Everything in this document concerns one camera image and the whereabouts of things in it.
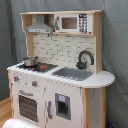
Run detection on grey cabinet door handle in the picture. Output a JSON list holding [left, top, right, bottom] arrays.
[[47, 101, 52, 119]]

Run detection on right red stove knob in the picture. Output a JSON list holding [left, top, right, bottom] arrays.
[[32, 81, 38, 87]]

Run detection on white oven door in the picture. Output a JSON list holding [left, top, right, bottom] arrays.
[[12, 86, 44, 128]]

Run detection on left red stove knob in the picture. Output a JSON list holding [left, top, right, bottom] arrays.
[[13, 76, 19, 82]]

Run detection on grey backdrop curtain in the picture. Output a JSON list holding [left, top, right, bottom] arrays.
[[0, 0, 128, 128]]

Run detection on grey sink basin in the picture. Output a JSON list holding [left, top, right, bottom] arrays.
[[53, 67, 92, 81]]

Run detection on black faucet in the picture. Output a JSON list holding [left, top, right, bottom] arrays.
[[75, 49, 95, 71]]

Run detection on black stovetop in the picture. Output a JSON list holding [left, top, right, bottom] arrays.
[[20, 62, 56, 73]]

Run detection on grey ice dispenser panel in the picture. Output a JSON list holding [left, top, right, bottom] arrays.
[[55, 93, 71, 120]]

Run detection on toy microwave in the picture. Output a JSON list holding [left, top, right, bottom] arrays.
[[55, 14, 93, 33]]

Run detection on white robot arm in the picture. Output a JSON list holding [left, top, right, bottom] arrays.
[[2, 118, 29, 128]]

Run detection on small metal pot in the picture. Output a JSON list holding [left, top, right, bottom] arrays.
[[24, 56, 38, 66]]

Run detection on silver range hood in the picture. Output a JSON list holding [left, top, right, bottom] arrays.
[[25, 15, 53, 34]]

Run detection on red stove knob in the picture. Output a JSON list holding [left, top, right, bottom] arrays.
[[32, 81, 38, 87], [13, 76, 19, 82]]

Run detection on wooden toy kitchen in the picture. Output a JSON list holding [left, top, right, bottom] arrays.
[[8, 10, 115, 128]]

